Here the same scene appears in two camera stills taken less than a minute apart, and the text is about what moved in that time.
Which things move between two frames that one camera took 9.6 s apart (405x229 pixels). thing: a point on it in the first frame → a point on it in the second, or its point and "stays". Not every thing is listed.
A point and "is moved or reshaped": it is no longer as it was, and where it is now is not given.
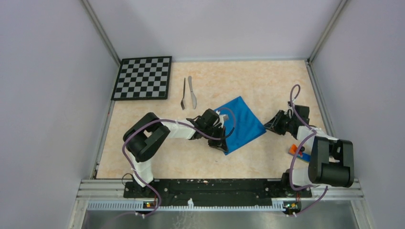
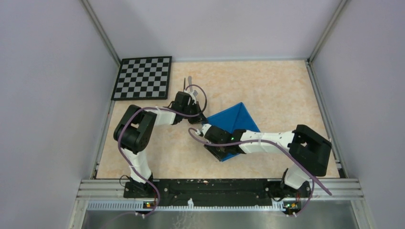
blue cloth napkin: x=242 y=126 is moved or reshaped
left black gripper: x=221 y=144 → x=201 y=119
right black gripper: x=273 y=124 → x=220 y=156
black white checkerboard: x=147 y=78 stays
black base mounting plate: x=215 y=190 stays
